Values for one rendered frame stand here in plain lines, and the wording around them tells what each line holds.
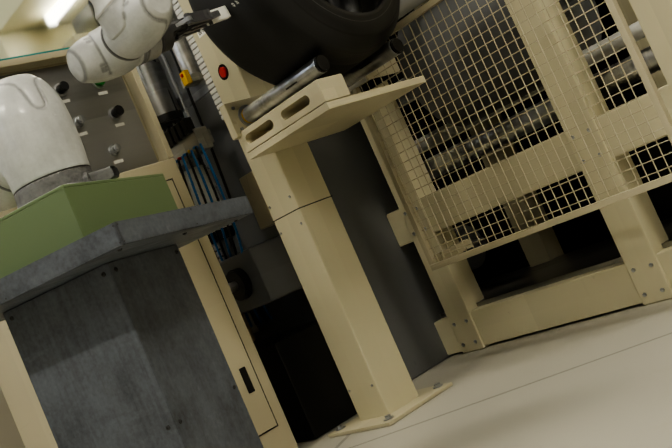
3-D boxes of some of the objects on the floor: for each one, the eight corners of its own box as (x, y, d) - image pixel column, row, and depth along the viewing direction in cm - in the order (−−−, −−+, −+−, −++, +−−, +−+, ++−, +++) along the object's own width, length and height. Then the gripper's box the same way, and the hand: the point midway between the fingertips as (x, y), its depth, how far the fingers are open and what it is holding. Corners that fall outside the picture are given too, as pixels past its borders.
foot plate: (329, 438, 262) (325, 431, 262) (391, 399, 280) (388, 392, 280) (390, 425, 242) (386, 418, 242) (453, 384, 260) (450, 377, 260)
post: (360, 425, 261) (18, -361, 276) (391, 405, 270) (59, -355, 285) (390, 419, 252) (34, -395, 267) (421, 398, 261) (75, -388, 276)
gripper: (156, 10, 204) (233, -15, 220) (130, 37, 214) (205, 10, 230) (173, 41, 205) (248, 13, 221) (146, 65, 214) (220, 37, 230)
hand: (216, 15), depth 223 cm, fingers closed
